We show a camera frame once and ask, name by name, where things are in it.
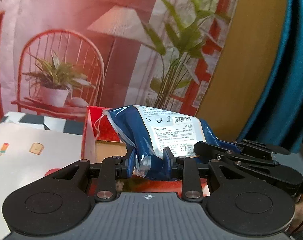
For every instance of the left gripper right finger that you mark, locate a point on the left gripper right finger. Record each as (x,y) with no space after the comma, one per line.
(189,171)

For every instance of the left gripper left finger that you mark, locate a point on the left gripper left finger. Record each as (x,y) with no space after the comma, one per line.
(108,171)

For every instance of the blue white plastic package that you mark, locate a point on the blue white plastic package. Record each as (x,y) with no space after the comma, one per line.
(146,131)

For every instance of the printed living room backdrop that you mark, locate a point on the printed living room backdrop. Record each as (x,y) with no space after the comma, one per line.
(57,57)

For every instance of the red strawberry cardboard box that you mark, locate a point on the red strawberry cardboard box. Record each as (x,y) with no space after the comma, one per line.
(101,141)

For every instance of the teal blue curtain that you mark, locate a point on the teal blue curtain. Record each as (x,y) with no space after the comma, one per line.
(277,118)

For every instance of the wooden panel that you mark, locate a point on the wooden panel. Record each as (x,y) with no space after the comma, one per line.
(244,66)

